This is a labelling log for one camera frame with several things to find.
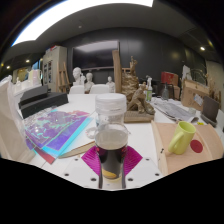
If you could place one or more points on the white-capped dark drink bottle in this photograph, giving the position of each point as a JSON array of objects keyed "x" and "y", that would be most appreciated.
[{"x": 111, "y": 143}]

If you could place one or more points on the white plaster piece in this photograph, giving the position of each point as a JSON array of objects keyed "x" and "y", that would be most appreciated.
[{"x": 185, "y": 71}]

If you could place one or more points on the grey printed newspaper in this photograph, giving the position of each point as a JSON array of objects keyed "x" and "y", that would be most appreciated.
[{"x": 175, "y": 108}]

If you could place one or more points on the round ceiling light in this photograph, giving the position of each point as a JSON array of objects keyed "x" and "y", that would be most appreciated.
[{"x": 202, "y": 48}]

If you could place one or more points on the black wall screen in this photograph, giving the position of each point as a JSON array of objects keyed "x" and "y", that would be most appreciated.
[{"x": 95, "y": 55}]

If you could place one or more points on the bright ceiling light panel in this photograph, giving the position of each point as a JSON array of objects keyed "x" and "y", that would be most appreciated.
[{"x": 33, "y": 26}]

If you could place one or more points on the light wooden drawing board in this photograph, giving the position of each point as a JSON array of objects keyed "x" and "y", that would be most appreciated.
[{"x": 211, "y": 141}]

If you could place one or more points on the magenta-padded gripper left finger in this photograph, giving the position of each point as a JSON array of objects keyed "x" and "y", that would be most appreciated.
[{"x": 88, "y": 163}]

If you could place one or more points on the clear tape roll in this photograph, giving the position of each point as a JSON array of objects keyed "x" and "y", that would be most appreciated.
[{"x": 87, "y": 132}]

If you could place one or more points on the white spray bottle green label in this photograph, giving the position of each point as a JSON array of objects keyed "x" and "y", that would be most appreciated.
[{"x": 149, "y": 89}]

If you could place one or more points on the grey pot with dried plant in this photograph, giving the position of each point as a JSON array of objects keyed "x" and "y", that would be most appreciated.
[{"x": 210, "y": 107}]

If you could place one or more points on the small yellow tag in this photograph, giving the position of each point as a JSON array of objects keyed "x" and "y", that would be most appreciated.
[{"x": 200, "y": 123}]

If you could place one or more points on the black foam block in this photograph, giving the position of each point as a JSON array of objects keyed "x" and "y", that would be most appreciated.
[
  {"x": 33, "y": 95},
  {"x": 43, "y": 104}
]

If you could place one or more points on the iridescent holographic sheet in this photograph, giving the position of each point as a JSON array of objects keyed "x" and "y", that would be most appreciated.
[{"x": 56, "y": 130}]

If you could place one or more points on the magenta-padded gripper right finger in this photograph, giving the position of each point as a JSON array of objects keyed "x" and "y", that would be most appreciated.
[{"x": 135, "y": 163}]

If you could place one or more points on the lime green mug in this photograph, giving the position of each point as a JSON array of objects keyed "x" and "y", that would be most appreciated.
[{"x": 181, "y": 138}]

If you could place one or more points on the brown cardboard box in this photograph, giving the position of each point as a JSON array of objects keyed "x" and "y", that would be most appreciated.
[{"x": 195, "y": 93}]

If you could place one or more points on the red box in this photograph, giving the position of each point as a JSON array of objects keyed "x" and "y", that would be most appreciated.
[{"x": 168, "y": 78}]

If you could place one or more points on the white cabinet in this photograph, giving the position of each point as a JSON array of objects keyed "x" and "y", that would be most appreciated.
[{"x": 53, "y": 56}]

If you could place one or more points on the wooden easel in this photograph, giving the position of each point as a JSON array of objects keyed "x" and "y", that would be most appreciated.
[{"x": 63, "y": 76}]

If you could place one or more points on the flat round red coaster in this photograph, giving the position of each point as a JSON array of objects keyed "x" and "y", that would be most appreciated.
[{"x": 196, "y": 146}]

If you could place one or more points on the white chair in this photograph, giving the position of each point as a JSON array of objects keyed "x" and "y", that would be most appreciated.
[
  {"x": 220, "y": 119},
  {"x": 77, "y": 89},
  {"x": 99, "y": 88}
]

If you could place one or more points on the golden brown figure sculpture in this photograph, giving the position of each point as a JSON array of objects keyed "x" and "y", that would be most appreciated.
[{"x": 135, "y": 93}]

